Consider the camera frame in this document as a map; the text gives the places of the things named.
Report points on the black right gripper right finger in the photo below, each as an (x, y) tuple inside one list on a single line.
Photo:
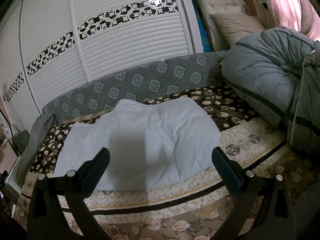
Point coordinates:
[(273, 218)]

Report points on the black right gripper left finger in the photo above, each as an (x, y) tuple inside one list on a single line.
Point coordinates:
[(46, 216)]

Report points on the light blue padded jacket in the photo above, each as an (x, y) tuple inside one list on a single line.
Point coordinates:
[(150, 145)]

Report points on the floral patterned bed blanket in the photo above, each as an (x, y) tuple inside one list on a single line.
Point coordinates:
[(192, 209)]

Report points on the dark bag on floor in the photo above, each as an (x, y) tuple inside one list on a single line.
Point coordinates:
[(20, 142)]

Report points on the grey-green rolled duvet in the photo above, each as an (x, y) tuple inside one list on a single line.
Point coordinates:
[(277, 73)]

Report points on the beige pillow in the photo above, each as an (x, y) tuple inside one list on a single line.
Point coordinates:
[(233, 26)]

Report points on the pink window curtain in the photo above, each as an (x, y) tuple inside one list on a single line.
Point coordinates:
[(298, 15)]

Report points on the white louvered wardrobe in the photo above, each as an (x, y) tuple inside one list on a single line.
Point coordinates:
[(50, 47)]

